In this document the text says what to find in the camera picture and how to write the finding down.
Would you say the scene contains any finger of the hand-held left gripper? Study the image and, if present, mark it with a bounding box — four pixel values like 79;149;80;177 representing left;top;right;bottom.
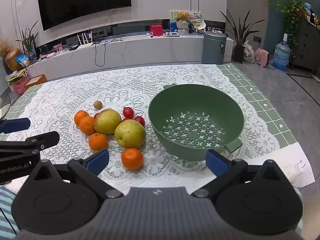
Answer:
0;131;60;157
0;117;31;134

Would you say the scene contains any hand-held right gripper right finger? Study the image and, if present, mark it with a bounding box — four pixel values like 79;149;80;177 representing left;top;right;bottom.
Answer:
191;149;293;198

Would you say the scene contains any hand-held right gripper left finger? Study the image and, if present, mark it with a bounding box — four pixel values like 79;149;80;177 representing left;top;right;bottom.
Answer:
24;149;125;199

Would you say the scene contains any orange mandarin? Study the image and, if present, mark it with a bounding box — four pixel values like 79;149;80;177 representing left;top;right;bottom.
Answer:
121;148;144;170
88;132;109;152
74;110;90;127
79;116;97;135

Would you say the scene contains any yellow reddish pear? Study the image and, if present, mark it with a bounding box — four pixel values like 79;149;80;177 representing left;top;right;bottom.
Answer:
94;108;122;134

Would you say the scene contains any yellow green pear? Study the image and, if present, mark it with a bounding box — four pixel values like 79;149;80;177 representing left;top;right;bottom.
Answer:
114;119;146;149

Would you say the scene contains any green plastic colander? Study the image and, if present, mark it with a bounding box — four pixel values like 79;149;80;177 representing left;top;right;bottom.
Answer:
148;83;245;162

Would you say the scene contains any pink box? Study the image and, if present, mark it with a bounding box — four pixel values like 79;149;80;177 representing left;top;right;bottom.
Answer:
12;79;30;95

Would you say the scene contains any teal striped shirt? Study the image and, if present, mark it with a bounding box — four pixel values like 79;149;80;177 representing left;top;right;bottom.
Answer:
0;185;20;240

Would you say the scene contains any orange cardboard box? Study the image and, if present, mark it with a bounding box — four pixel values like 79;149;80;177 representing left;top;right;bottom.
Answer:
24;74;47;90

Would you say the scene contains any white lace tablecloth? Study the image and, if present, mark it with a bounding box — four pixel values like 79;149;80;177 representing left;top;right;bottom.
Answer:
5;64;280;195

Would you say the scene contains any golden vase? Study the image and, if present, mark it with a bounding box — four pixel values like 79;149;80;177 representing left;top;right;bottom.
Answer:
5;49;23;71

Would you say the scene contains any blue snack bag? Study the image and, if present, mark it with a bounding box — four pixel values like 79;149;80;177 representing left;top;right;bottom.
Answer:
15;54;28;67

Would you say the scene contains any white paper sheet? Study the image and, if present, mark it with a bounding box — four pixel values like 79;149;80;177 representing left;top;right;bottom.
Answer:
257;142;315;188

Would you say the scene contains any green checkered tablecloth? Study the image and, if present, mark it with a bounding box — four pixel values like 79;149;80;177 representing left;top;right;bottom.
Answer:
0;64;304;155

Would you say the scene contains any small green potted plant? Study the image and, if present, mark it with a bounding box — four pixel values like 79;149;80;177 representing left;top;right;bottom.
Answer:
15;21;39;64

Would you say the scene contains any white router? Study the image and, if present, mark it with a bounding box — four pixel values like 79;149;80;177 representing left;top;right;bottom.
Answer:
77;31;94;50

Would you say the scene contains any long-leaved potted plant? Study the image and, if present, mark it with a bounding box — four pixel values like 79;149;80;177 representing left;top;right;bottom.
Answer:
220;9;265;63

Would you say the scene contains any grey trash can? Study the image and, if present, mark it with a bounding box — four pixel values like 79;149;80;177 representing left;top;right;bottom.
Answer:
201;31;227;65

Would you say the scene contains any white plastic bag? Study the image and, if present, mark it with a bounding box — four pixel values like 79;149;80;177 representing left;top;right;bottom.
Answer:
243;41;255;63

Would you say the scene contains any pink heater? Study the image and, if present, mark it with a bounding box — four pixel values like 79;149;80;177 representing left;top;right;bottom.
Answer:
254;48;270;67

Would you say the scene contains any white television console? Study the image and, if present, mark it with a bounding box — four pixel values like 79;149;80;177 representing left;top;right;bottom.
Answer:
26;32;234;82

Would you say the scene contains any blue water bottle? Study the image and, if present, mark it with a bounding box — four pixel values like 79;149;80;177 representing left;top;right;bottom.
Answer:
271;34;291;72

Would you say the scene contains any black television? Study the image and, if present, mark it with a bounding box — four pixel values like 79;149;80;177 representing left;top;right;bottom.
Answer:
36;0;132;31

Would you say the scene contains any red box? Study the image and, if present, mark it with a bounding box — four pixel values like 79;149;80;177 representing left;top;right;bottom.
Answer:
149;25;163;36

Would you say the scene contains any colourful picture board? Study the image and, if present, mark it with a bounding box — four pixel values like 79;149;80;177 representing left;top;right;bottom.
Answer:
170;10;203;29

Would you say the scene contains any brown teddy bear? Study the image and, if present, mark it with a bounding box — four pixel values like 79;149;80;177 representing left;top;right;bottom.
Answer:
176;11;190;23

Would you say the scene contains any grey cabinet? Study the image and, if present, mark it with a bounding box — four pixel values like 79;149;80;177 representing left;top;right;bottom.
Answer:
299;17;320;74

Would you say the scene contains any green ivy plant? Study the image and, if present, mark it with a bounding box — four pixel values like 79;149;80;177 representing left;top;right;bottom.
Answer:
276;0;309;48

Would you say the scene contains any black cable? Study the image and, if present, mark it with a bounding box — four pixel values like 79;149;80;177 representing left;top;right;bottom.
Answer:
94;37;123;67

